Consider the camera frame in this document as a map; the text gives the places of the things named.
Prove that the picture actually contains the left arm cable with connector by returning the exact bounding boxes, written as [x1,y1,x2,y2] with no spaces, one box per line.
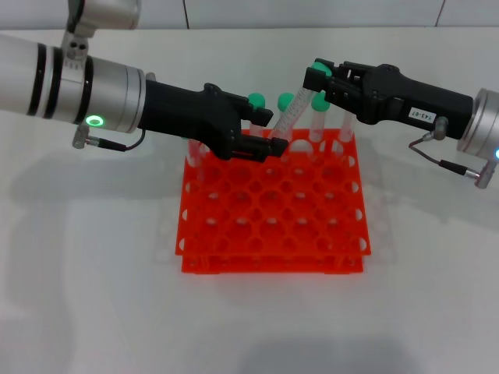
[72,124,147,153]

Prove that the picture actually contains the orange plastic test tube rack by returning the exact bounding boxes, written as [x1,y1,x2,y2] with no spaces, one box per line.
[174,127,373,276]

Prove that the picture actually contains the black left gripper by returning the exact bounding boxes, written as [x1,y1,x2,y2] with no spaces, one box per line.
[137,79,290,164]

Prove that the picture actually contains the arm cable with connector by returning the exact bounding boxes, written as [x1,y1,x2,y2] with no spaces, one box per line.
[408,116,499,190]
[72,124,147,153]

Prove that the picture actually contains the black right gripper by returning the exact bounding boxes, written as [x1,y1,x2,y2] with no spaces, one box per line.
[302,58,475,141]

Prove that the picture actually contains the right arm cable with connector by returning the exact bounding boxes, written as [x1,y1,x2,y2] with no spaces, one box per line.
[408,116,499,190]

